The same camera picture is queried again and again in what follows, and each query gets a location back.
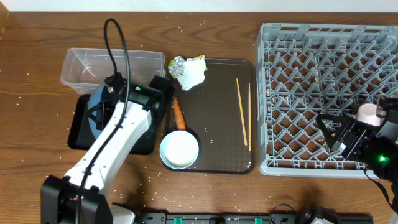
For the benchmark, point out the black waste tray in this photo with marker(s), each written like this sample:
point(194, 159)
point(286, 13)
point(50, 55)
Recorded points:
point(81, 137)

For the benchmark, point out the crumpled foil and paper wrapper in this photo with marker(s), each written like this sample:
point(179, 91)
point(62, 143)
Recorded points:
point(189, 72)

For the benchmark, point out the pale cup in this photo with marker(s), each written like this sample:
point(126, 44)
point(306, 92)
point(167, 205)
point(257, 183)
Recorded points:
point(367, 114)

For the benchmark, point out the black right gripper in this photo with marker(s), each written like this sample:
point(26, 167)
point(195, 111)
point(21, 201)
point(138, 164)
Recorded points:
point(342, 137)

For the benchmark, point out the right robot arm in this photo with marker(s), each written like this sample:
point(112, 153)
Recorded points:
point(380, 153)

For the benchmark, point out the blue plate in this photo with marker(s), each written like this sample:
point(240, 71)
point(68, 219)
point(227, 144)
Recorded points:
point(100, 108)

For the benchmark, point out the orange carrot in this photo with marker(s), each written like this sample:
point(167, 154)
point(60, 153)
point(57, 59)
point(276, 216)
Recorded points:
point(179, 119)

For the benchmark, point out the wooden chopstick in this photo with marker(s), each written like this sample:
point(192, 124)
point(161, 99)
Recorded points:
point(249, 118)
point(241, 113)

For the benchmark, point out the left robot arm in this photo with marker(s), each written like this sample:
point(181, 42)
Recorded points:
point(81, 195)

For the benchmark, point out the grey dishwasher rack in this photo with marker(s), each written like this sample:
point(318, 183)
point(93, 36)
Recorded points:
point(303, 70)

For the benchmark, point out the brown serving tray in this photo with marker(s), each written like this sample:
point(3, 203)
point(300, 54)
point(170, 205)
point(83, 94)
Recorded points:
point(211, 112)

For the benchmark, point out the clear plastic bin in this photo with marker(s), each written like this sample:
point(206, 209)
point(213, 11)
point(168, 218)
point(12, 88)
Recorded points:
point(84, 69)

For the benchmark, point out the light blue rice bowl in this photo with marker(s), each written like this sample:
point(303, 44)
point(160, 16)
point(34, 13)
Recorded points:
point(179, 149)

